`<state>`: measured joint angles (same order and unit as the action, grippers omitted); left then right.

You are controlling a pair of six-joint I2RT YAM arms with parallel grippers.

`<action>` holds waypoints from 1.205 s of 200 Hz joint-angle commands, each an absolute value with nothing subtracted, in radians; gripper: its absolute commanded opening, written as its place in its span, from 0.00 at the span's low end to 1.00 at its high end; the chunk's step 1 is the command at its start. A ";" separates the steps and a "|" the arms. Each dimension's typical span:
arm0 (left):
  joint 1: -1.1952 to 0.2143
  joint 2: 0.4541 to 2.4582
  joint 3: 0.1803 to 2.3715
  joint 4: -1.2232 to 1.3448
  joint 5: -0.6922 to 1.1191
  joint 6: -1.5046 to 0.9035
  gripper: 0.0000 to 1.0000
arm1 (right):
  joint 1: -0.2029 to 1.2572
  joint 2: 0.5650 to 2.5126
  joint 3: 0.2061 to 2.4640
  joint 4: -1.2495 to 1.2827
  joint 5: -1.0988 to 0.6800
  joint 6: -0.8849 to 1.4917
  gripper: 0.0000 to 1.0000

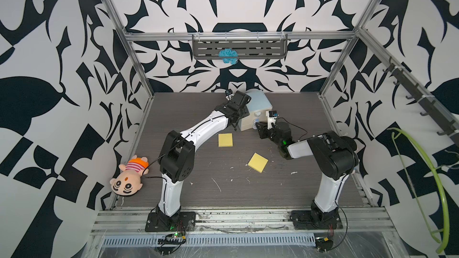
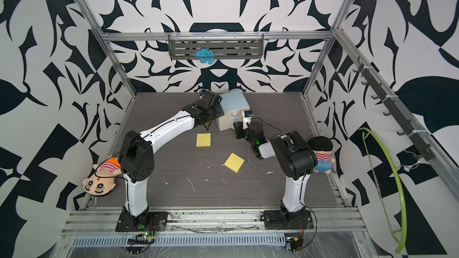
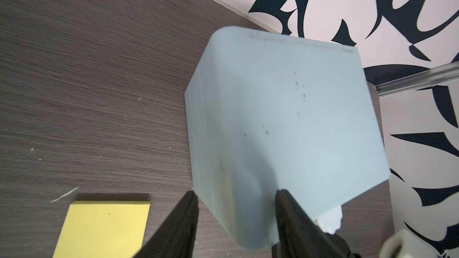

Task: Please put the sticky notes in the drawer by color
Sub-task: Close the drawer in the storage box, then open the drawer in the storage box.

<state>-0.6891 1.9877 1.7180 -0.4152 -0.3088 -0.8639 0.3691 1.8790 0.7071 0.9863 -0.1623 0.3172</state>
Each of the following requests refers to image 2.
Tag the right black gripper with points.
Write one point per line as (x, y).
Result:
(239, 131)

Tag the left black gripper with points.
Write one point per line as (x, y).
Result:
(220, 111)

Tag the light blue drawer box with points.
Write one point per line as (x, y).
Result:
(233, 104)

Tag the yellow sticky note pad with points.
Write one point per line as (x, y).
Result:
(203, 140)

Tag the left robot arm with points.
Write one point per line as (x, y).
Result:
(136, 156)

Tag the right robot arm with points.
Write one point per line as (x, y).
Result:
(296, 159)

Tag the yellow sticky pad right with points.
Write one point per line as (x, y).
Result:
(234, 162)

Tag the teal crumpled object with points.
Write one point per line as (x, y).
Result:
(205, 56)

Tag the plush doll black hair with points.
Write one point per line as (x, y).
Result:
(323, 149)

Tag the plush doll orange hat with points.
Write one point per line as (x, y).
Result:
(102, 180)

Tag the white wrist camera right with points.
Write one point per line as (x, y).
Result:
(247, 118)

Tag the grey wall shelf rack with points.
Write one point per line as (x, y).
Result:
(224, 45)

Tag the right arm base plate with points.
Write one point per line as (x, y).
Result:
(282, 219)

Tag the white cable duct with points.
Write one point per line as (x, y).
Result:
(186, 240)

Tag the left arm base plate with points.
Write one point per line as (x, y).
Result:
(147, 221)

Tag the black hook rail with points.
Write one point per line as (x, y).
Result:
(397, 110)

